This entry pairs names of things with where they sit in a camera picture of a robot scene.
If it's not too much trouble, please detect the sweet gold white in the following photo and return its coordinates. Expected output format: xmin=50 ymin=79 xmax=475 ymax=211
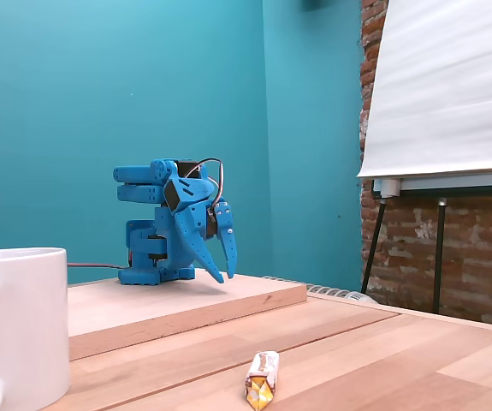
xmin=244 ymin=349 xmax=281 ymax=411

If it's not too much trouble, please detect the white ceramic mug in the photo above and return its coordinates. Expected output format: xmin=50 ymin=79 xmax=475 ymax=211
xmin=0 ymin=247 xmax=72 ymax=411

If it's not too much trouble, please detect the pale wooden base board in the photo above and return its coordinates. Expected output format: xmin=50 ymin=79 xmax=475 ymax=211
xmin=66 ymin=272 xmax=308 ymax=363

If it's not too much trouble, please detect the white radiator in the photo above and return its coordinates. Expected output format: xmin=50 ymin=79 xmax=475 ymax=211
xmin=262 ymin=276 xmax=377 ymax=304

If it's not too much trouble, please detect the grey flipchart easel stand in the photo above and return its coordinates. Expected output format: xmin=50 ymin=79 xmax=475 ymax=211
xmin=359 ymin=173 xmax=492 ymax=318

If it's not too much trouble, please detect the white flipchart paper pad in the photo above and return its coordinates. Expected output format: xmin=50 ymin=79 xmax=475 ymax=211
xmin=355 ymin=0 xmax=492 ymax=180

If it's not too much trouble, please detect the red white black servo cable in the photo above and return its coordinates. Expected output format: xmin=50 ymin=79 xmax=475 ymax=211
xmin=185 ymin=158 xmax=225 ymax=215

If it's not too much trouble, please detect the red black base cable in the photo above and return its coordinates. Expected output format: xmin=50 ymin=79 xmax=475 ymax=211
xmin=66 ymin=261 xmax=129 ymax=271

